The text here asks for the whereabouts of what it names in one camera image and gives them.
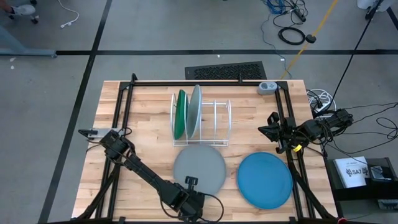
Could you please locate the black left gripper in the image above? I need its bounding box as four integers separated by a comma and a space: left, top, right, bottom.
162, 175, 206, 220

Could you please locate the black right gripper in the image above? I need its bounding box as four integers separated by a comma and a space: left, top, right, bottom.
257, 111, 300, 155

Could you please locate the dark grey round plate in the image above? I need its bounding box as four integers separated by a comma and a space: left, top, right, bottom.
173, 143, 227, 196

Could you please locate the blue round plate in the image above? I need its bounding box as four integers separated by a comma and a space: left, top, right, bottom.
236, 151, 294, 210

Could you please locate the green round plate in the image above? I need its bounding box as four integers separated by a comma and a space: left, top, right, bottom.
174, 89, 188, 141

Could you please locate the light grey round plate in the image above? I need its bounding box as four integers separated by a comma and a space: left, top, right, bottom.
185, 84, 203, 140

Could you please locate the grey button box device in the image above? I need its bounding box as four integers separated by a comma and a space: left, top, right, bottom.
257, 81, 279, 96

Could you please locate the white power strip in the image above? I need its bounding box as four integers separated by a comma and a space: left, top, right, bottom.
312, 101, 338, 119

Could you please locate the black floor vent grille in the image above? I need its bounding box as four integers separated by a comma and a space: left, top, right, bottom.
184, 60, 268, 80

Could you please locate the white box with label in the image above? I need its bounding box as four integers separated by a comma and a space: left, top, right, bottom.
333, 156, 371, 189

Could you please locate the black equipment box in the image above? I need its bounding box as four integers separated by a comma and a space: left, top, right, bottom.
325, 157, 398, 203

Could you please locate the black handheld device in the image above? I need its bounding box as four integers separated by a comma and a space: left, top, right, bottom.
368, 166, 393, 182

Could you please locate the black power strip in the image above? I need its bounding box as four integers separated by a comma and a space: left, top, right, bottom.
290, 5, 308, 23

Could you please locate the grey keypad device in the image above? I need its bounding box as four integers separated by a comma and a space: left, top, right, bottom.
377, 198, 398, 211

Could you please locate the white stand base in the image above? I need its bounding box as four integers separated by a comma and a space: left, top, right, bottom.
356, 0, 395, 12

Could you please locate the grey metal floor beam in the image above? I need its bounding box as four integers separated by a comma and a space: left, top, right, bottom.
0, 24, 58, 59

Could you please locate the person's shoe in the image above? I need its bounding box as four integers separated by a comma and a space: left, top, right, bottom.
11, 4, 37, 17

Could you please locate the person's leg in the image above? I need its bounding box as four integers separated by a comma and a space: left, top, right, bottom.
0, 0, 15, 15

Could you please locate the white wire dish rack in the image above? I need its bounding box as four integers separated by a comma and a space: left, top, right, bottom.
170, 91, 233, 147

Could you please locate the white coiled cable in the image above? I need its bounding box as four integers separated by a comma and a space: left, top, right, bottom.
306, 88, 334, 107

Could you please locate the black aluminium table frame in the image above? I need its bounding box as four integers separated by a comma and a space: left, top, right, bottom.
71, 73, 341, 224

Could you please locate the black coiled cable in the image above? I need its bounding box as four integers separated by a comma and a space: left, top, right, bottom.
277, 26, 307, 46

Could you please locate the long black cable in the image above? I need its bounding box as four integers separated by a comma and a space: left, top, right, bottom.
328, 0, 386, 108

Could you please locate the blue cable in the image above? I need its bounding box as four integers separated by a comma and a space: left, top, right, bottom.
260, 0, 293, 80

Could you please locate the white cable with plug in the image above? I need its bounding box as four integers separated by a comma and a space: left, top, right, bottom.
57, 0, 80, 29

